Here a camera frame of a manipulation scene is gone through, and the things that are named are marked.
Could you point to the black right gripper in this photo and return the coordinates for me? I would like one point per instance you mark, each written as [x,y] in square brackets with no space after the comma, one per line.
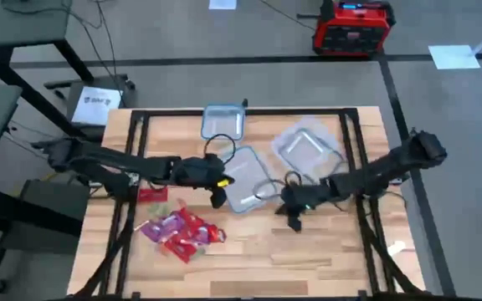
[308,196]

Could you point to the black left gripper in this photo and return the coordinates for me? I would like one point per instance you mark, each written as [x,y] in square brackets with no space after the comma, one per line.
[199,173]

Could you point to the large clear plastic container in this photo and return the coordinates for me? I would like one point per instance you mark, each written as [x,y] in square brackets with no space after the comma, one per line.
[247,180]

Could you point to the purple candy pack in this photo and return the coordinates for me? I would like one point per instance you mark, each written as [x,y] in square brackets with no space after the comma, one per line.
[159,229]
[200,235]

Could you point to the medium teal-rimmed plastic lid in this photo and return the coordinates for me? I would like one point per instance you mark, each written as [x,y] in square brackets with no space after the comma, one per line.
[335,170]

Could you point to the small clear plastic container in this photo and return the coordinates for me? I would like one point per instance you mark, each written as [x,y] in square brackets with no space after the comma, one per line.
[224,123]

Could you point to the clear container with blue rim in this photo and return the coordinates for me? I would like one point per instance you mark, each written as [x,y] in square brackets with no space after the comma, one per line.
[224,106]

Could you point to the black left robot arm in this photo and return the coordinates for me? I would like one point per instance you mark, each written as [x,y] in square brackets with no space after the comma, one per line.
[111,159]

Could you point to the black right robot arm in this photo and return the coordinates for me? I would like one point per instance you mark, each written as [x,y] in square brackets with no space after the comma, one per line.
[391,165]

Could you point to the small green candy pack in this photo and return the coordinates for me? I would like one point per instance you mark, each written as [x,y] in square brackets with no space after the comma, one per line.
[200,253]

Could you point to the white tape piece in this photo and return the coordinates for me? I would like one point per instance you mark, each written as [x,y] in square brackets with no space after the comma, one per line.
[396,247]

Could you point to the white printed paper sheet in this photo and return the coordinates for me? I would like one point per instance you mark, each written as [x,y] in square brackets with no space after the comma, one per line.
[96,106]

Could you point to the red black power station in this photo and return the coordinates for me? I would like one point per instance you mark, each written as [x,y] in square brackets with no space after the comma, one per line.
[352,37]

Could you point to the small black frame clamp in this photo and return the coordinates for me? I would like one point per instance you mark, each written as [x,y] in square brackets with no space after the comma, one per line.
[243,104]

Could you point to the black metal table frame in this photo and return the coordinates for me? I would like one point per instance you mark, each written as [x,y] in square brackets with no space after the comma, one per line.
[266,112]

